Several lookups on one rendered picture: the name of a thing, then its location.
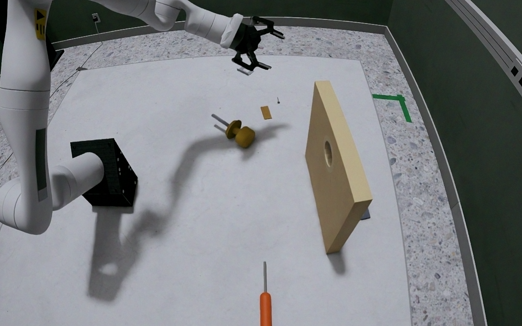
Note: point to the tan rectangular plate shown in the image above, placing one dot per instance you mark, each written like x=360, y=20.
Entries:
x=266, y=113

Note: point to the tan wooden door panel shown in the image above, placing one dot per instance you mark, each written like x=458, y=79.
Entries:
x=341, y=190

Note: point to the orange-handled screwdriver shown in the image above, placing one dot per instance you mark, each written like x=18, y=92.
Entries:
x=265, y=304

